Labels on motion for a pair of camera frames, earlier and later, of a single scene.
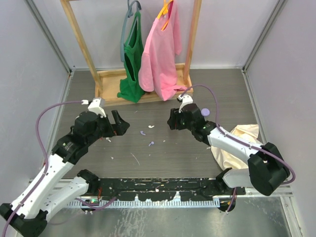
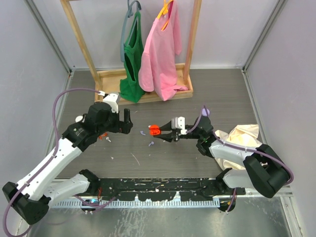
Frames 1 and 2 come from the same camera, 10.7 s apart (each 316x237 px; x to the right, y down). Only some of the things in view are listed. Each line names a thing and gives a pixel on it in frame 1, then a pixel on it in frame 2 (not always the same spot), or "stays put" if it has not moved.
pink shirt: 158,69 stays put
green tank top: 130,88 stays put
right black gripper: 175,115 → 168,137
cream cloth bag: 227,160 stays put
